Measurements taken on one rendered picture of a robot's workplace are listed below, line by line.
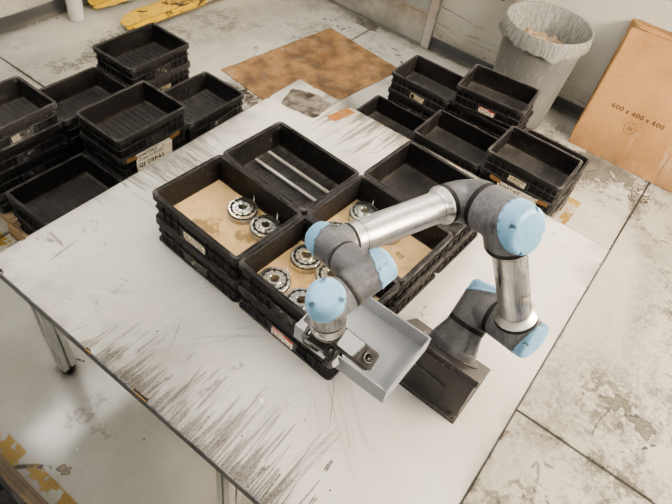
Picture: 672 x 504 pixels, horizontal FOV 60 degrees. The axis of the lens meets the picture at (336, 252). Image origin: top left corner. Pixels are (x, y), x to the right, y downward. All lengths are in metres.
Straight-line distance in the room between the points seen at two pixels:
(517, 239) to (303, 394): 0.80
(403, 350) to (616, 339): 1.92
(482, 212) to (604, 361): 1.90
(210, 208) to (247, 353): 0.53
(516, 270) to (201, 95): 2.31
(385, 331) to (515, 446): 1.31
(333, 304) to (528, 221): 0.49
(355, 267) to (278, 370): 0.75
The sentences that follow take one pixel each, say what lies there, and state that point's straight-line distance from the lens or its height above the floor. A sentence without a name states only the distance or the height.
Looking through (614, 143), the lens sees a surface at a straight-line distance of 4.33.
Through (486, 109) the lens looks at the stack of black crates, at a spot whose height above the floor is 0.53.
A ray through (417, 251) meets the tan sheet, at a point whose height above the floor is 0.83.
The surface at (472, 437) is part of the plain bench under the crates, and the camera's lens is 1.81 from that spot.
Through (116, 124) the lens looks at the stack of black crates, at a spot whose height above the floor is 0.49.
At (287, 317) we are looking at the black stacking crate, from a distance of 1.71.
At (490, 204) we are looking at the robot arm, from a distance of 1.33.
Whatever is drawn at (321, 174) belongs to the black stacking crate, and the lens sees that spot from 2.19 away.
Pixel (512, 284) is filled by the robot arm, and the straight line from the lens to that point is 1.47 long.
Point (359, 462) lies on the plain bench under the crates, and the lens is 1.69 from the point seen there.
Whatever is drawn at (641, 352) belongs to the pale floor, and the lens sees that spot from 3.28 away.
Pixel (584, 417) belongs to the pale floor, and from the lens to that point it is 2.90.
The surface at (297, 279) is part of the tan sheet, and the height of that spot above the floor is 0.83.
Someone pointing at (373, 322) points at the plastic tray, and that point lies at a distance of 1.50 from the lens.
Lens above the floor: 2.25
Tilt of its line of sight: 48 degrees down
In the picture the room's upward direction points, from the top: 11 degrees clockwise
